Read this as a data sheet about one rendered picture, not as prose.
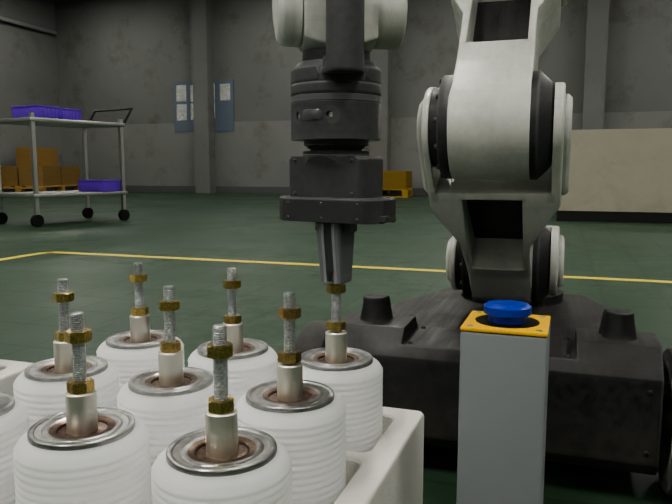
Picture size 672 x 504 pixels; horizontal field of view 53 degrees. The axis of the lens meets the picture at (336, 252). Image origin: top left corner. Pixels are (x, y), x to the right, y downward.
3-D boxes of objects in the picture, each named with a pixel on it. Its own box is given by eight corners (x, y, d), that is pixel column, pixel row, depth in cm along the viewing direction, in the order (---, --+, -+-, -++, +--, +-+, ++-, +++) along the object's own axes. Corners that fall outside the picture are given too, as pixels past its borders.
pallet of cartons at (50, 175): (45, 192, 1275) (42, 148, 1265) (94, 192, 1240) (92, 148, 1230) (-18, 195, 1137) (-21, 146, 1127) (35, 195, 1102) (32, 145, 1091)
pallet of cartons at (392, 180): (417, 195, 1104) (417, 170, 1099) (406, 198, 1023) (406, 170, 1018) (348, 195, 1141) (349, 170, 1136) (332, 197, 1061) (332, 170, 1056)
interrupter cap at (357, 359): (383, 370, 66) (384, 363, 66) (309, 377, 64) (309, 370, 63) (359, 350, 73) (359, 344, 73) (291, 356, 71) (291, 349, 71)
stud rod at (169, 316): (178, 366, 61) (175, 285, 60) (174, 369, 60) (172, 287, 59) (167, 365, 61) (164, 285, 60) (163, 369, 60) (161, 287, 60)
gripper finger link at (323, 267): (340, 278, 69) (340, 218, 68) (323, 283, 66) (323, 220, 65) (326, 277, 70) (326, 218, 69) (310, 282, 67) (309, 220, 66)
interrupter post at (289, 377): (300, 406, 56) (300, 367, 55) (272, 404, 56) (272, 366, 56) (307, 396, 58) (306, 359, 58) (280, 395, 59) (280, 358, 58)
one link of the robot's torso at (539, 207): (457, 247, 132) (423, 62, 94) (563, 251, 126) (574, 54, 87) (447, 317, 124) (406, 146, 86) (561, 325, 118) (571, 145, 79)
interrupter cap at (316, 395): (324, 419, 53) (324, 411, 53) (233, 413, 54) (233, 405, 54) (341, 389, 60) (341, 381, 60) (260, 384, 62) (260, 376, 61)
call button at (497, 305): (486, 319, 60) (486, 297, 60) (532, 323, 59) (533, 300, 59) (480, 329, 57) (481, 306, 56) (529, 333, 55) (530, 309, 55)
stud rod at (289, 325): (298, 380, 57) (297, 292, 56) (287, 382, 56) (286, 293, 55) (292, 376, 58) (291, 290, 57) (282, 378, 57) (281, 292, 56)
